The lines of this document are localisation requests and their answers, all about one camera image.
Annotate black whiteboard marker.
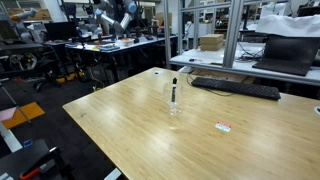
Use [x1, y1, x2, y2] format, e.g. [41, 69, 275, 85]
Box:
[171, 77, 178, 104]

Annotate grey robot arm orange joint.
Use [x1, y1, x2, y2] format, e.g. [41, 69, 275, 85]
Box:
[9, 7, 39, 43]

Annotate clear stemmed glass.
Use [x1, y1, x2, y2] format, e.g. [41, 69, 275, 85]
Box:
[163, 79, 184, 117]

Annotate cluttered background work table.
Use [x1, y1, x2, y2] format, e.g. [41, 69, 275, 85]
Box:
[64, 34, 178, 55]

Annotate white and orange bowl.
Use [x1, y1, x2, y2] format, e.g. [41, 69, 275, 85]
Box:
[118, 37, 136, 47]

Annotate white workbench shelf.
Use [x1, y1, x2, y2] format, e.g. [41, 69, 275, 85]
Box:
[168, 41, 320, 87]

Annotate blue flat book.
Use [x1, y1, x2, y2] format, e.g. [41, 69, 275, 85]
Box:
[98, 44, 121, 52]

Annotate red and white sticker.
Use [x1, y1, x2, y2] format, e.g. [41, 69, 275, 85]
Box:
[214, 121, 232, 133]

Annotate black computer keyboard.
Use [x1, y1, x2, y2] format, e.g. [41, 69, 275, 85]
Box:
[190, 76, 282, 101]

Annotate black computer monitor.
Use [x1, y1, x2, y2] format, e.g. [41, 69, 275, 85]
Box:
[44, 21, 79, 42]

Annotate black laptop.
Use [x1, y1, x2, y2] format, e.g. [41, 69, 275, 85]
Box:
[252, 34, 320, 77]

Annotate orange floor mat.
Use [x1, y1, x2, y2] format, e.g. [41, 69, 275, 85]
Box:
[2, 101, 46, 130]

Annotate white crumpled cloth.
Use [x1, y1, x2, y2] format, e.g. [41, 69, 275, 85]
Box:
[254, 13, 320, 38]

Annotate black tripod leg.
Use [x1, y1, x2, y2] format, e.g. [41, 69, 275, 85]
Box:
[0, 81, 33, 125]

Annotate black cart with clamps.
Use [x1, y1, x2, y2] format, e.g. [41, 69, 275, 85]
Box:
[0, 138, 73, 180]

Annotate thin aluminium frame post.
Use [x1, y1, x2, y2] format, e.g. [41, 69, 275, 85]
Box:
[176, 0, 185, 56]
[163, 0, 172, 69]

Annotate thick aluminium frame post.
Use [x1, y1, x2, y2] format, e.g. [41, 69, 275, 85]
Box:
[222, 0, 245, 69]

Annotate tangled black cables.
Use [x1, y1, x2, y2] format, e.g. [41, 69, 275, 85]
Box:
[234, 41, 267, 63]

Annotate orange clamp handle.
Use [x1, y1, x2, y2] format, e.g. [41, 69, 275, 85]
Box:
[19, 167, 43, 180]

